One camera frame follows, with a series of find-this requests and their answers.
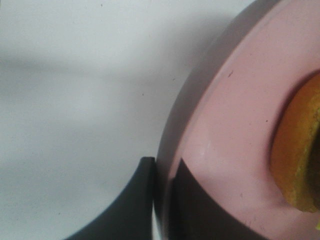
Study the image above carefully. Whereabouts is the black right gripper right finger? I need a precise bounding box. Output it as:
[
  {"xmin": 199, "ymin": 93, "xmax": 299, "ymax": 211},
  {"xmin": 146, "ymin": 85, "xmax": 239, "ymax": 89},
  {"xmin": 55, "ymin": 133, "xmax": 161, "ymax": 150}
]
[{"xmin": 168, "ymin": 160, "xmax": 255, "ymax": 240}]

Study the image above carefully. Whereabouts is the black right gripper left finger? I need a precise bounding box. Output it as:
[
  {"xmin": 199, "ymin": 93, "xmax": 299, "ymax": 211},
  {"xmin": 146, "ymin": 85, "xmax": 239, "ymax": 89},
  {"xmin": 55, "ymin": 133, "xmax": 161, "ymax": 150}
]
[{"xmin": 68, "ymin": 157, "xmax": 156, "ymax": 240}]

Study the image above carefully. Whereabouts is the pink round plate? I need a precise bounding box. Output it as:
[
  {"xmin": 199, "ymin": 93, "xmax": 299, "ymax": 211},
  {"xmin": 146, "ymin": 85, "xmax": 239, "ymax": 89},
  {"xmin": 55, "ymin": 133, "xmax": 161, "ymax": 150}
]
[{"xmin": 155, "ymin": 0, "xmax": 320, "ymax": 240}]

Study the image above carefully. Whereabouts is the burger with lettuce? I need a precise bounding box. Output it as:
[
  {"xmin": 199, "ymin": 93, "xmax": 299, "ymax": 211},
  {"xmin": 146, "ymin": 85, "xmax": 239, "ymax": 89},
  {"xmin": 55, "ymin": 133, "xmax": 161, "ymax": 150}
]
[{"xmin": 269, "ymin": 74, "xmax": 320, "ymax": 213}]

